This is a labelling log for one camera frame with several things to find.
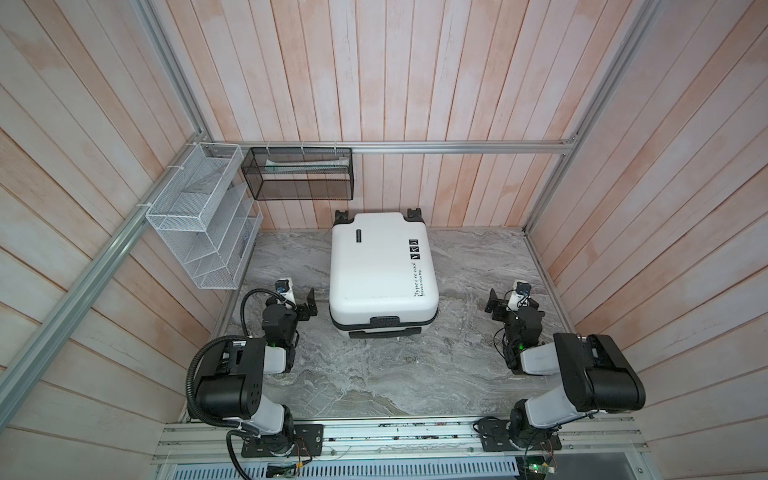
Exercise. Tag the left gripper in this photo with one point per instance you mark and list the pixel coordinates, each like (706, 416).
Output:
(301, 308)

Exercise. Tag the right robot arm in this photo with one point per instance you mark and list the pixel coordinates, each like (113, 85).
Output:
(595, 376)

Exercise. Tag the white and black suitcase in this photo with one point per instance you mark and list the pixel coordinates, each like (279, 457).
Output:
(382, 277)

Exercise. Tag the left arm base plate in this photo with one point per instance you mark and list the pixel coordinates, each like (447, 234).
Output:
(305, 440)

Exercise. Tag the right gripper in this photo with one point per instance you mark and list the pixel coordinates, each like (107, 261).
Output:
(501, 306)

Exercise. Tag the black mesh wall basket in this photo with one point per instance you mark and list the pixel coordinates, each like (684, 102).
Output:
(299, 173)

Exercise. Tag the green circuit board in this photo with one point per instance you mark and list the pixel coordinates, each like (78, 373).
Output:
(535, 468)

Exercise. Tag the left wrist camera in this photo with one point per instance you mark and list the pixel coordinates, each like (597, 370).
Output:
(285, 291)

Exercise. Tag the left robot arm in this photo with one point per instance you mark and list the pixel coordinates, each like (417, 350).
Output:
(225, 379)

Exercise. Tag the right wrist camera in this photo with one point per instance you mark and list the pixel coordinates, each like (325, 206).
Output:
(519, 296)

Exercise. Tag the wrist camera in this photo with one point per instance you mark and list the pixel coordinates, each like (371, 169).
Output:
(519, 296)
(285, 291)

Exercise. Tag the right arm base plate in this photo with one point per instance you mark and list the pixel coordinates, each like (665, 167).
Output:
(501, 435)

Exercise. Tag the aluminium front rail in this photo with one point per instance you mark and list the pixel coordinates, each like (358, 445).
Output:
(408, 437)

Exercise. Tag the white wire mesh rack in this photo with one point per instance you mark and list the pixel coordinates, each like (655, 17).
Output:
(208, 222)

